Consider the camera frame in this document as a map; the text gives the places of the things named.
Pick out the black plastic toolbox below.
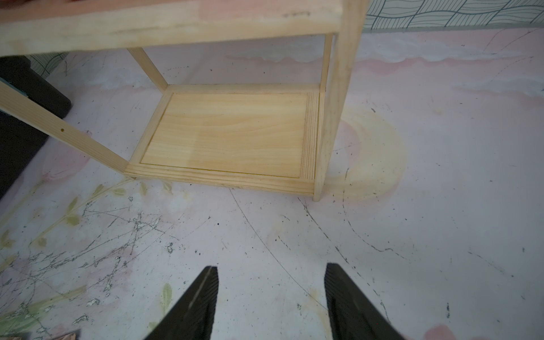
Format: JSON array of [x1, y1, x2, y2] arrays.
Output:
[[0, 56, 72, 198]]

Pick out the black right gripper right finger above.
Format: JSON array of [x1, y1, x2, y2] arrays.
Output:
[[324, 263, 403, 340]]

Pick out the light wooden shelf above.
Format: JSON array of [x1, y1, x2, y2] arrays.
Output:
[[1, 1, 369, 201]]

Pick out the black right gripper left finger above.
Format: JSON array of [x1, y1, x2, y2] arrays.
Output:
[[147, 266, 219, 340]]

